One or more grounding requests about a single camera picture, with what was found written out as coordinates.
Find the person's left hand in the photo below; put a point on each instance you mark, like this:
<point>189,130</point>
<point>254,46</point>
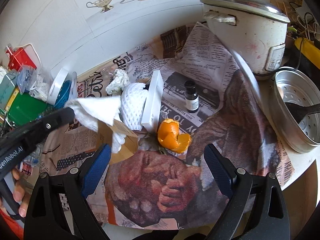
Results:
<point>20,194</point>

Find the teal tissue box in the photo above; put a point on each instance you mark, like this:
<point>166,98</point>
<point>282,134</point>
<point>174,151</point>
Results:
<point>6,89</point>

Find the white foam fruit net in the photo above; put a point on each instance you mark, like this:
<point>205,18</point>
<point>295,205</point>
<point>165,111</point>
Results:
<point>133,101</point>

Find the white paper tissue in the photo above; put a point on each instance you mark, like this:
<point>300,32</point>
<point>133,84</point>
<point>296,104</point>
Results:
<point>88,111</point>

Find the crumpled white paper ball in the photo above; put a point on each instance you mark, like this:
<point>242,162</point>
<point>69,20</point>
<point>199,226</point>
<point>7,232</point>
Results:
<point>119,83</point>

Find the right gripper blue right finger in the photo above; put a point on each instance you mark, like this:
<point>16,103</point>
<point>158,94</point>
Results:
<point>222,170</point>

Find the yellow black appliance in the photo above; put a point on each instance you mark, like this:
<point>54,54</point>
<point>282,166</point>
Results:
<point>309,50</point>

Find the small brown cardboard box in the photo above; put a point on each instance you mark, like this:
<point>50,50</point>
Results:
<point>122,141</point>

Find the white round bowl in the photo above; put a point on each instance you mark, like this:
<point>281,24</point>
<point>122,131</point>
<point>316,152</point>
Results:
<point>56,86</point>

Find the green metal box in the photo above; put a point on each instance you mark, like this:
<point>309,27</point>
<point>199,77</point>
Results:
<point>22,108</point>

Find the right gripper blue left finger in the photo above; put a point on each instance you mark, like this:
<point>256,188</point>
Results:
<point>92,169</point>

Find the clear plastic water bottle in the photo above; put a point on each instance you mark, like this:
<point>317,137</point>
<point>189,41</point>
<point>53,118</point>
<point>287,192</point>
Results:
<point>34,158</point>

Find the small dark glass bottle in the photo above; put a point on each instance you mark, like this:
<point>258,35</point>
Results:
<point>191,96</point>

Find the newspaper sheet table cover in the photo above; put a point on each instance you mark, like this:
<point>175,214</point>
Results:
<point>175,106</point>

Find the aluminium steamer pot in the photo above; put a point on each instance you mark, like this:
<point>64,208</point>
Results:
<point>295,87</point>

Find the black rice spoon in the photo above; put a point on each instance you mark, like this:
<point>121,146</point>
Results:
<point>299,112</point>

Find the red carton box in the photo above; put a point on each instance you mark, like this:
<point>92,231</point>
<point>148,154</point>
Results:
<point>17,58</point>

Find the white rice cooker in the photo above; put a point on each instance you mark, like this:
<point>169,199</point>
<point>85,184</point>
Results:
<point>255,29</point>

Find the orange peel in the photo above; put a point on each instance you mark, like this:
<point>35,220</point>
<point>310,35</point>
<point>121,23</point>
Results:
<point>169,136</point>

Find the blue plastic colander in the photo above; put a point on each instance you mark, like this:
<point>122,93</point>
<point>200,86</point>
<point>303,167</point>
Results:
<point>63,95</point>

